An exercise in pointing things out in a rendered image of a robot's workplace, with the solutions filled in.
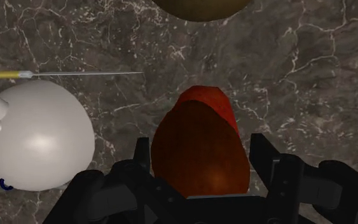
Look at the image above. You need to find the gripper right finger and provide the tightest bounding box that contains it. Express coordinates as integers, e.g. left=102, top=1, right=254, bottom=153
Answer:
left=249, top=133, right=358, bottom=224

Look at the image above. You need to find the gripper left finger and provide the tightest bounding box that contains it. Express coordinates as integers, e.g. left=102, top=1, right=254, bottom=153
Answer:
left=43, top=137, right=186, bottom=224

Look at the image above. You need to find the red-orange oval fruit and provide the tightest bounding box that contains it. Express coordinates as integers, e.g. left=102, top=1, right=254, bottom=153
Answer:
left=150, top=85, right=251, bottom=199

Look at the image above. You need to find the white round figure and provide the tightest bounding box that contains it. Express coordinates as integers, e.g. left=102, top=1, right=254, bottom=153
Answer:
left=0, top=80, right=96, bottom=192

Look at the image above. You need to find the brown round fruit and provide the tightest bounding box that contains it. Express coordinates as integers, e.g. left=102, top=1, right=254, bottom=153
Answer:
left=152, top=0, right=252, bottom=22

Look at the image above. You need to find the yellow-handled thin metal tool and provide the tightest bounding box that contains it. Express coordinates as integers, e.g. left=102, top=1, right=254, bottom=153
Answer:
left=0, top=70, right=144, bottom=80

